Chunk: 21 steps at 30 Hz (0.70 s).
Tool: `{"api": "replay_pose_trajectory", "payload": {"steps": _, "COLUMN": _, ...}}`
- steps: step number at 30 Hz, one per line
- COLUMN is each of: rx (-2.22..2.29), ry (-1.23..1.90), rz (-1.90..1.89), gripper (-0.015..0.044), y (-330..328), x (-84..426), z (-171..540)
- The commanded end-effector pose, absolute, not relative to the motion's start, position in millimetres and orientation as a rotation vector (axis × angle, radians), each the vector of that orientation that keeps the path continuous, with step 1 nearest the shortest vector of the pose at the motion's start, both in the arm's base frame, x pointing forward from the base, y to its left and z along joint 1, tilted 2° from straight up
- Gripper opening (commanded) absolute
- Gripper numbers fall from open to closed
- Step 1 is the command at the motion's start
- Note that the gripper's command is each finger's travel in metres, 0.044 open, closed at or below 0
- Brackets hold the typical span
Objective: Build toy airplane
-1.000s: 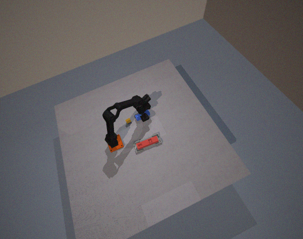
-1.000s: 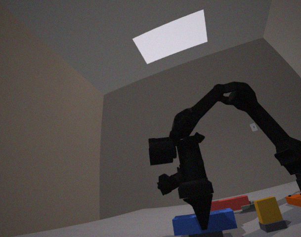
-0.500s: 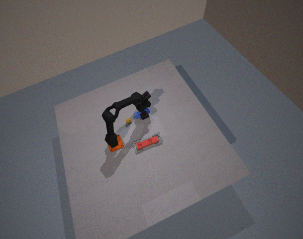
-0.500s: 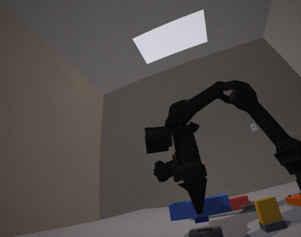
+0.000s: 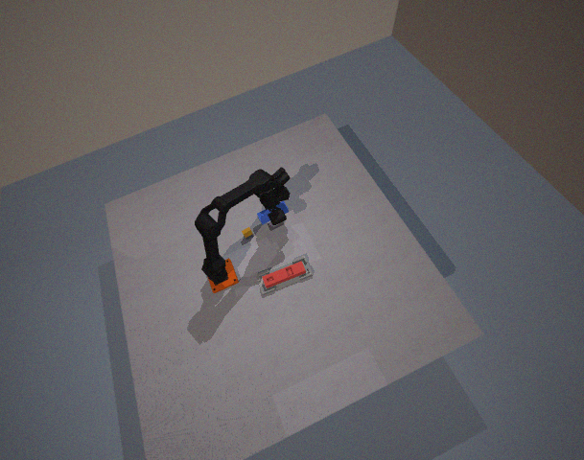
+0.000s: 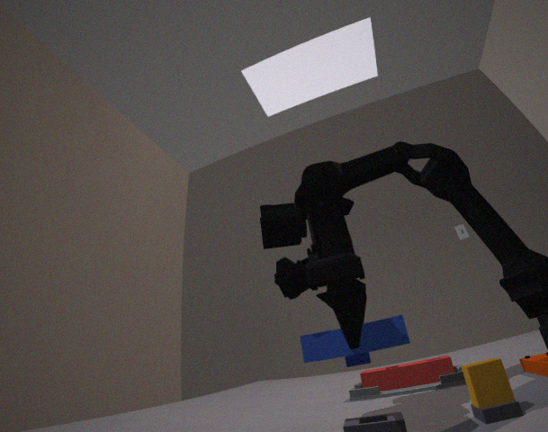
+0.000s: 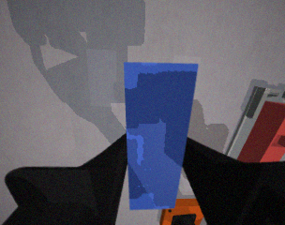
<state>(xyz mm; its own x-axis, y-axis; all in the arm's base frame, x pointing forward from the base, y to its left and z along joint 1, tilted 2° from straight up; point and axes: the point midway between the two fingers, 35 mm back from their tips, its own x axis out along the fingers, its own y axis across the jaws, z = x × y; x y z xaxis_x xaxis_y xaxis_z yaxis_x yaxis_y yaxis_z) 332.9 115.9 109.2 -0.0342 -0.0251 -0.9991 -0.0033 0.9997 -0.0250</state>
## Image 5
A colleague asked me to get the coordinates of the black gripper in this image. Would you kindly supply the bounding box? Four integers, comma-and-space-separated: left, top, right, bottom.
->
259, 194, 287, 225

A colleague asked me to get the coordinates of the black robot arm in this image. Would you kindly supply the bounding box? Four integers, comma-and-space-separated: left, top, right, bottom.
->
195, 167, 290, 286

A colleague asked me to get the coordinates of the blue plate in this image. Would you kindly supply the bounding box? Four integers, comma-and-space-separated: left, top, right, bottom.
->
257, 201, 289, 225

